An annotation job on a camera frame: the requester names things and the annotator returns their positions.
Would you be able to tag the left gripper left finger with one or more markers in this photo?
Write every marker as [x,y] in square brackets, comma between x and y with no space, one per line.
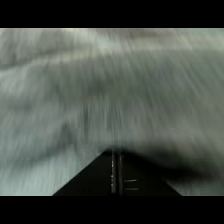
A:
[93,180]

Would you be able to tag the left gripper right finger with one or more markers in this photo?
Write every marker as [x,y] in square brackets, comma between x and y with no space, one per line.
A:
[143,181]

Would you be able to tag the grey T-shirt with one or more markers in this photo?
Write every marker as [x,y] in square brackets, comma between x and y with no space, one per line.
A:
[100,93]

